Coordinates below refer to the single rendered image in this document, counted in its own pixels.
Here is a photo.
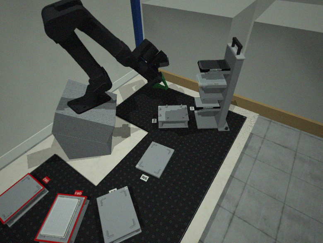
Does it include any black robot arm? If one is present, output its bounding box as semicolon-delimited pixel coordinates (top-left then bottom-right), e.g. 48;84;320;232
41;0;169;114

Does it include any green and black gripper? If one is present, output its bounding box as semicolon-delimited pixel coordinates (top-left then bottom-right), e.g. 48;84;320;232
140;64;169;90

